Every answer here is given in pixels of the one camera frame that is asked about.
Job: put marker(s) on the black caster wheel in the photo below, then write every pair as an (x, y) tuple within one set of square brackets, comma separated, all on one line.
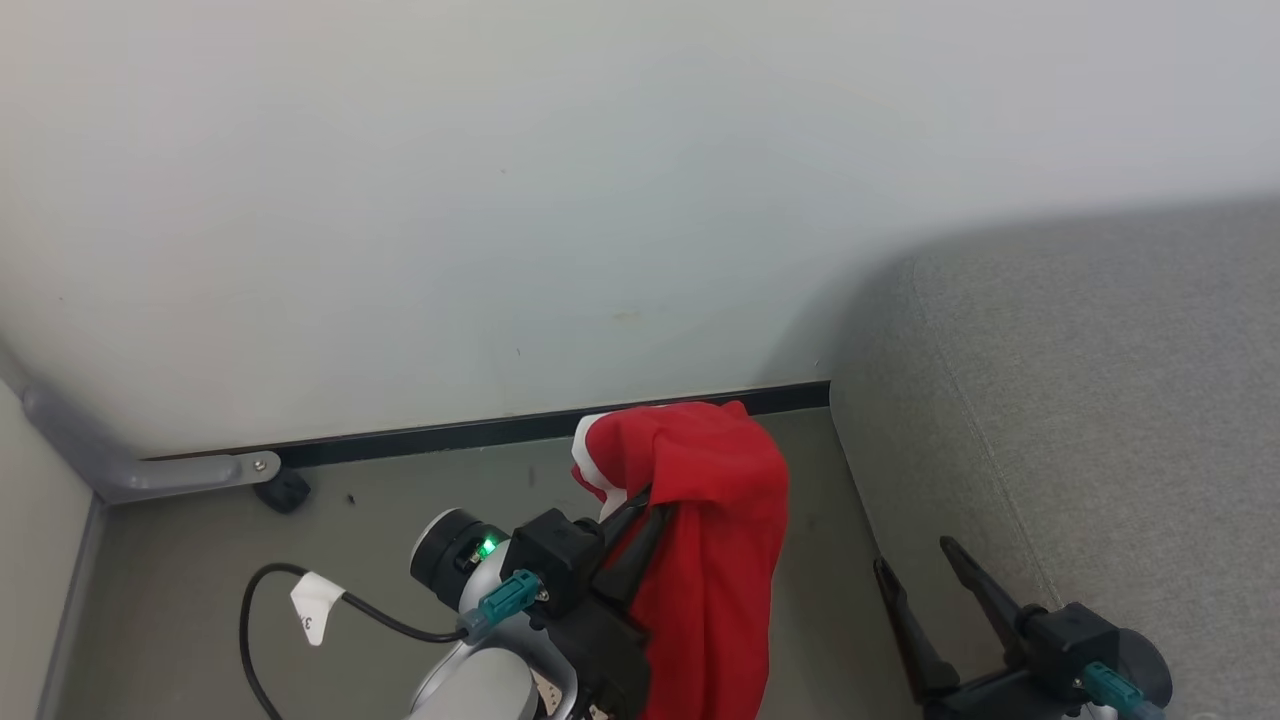
[(285, 490)]

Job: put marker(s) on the grey fabric sofa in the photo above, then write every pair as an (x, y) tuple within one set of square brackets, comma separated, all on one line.
[(1100, 420)]

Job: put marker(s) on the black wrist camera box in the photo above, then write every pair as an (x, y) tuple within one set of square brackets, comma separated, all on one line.
[(555, 555), (1070, 640)]

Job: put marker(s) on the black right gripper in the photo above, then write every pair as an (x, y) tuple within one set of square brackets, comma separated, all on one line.
[(1000, 700)]

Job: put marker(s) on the teal right camera connector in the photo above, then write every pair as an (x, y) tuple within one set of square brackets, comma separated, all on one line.
[(1115, 690)]

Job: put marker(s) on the teal left camera connector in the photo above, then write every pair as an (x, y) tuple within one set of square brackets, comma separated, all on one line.
[(505, 598)]

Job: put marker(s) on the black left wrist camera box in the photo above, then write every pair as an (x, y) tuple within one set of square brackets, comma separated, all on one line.
[(555, 555)]

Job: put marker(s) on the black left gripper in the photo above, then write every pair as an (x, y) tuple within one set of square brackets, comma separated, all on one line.
[(605, 650)]

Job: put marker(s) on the black wall baseboard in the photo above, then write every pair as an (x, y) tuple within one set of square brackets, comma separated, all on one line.
[(450, 435)]

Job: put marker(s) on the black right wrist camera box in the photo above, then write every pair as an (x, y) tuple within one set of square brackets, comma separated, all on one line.
[(1070, 640)]

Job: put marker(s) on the teal camera connector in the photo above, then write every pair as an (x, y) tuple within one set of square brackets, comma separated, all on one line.
[(505, 598), (1115, 690)]

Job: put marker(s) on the red garment with white trim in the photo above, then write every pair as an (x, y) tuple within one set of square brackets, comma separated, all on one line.
[(720, 480)]

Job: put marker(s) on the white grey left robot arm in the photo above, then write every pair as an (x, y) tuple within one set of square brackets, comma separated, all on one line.
[(480, 670)]

